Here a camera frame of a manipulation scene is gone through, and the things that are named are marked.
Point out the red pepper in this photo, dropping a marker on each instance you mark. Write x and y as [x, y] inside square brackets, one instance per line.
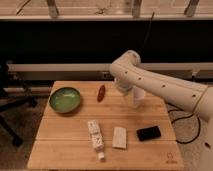
[101, 93]

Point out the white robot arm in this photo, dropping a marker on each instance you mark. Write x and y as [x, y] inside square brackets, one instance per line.
[192, 97]

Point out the green ceramic bowl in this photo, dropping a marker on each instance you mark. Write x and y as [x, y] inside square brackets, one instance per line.
[65, 99]

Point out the white patterned bottle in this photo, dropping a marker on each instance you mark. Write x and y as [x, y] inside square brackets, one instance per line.
[96, 138]

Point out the white rectangular block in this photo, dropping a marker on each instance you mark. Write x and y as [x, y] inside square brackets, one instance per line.
[119, 138]

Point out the black smartphone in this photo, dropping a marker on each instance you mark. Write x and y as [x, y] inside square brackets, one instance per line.
[148, 133]

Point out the black office chair base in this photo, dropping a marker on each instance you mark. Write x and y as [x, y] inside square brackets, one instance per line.
[5, 78]

